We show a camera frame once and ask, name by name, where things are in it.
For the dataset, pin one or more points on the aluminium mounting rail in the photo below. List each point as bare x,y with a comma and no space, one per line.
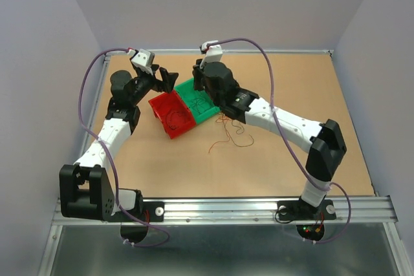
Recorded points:
257,211

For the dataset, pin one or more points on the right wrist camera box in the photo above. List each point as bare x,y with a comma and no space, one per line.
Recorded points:
212,52

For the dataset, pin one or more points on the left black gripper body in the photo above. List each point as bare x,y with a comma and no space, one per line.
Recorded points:
143,83

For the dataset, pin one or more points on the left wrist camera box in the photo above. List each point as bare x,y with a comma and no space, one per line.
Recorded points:
142,60

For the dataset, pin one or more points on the green plastic bin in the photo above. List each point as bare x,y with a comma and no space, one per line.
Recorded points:
199,103

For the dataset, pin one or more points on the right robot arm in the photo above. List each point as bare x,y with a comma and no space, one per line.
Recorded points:
323,142

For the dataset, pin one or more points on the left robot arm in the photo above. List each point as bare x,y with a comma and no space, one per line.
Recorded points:
85,189

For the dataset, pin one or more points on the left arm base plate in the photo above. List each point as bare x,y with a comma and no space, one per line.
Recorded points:
148,211

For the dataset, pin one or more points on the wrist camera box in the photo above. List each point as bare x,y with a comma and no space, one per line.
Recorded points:
212,52
142,60

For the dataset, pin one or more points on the red plastic bin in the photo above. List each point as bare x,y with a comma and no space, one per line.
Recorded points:
174,115

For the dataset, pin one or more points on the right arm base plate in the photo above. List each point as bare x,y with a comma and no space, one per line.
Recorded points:
298,210

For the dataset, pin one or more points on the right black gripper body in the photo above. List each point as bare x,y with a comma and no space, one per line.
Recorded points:
200,78

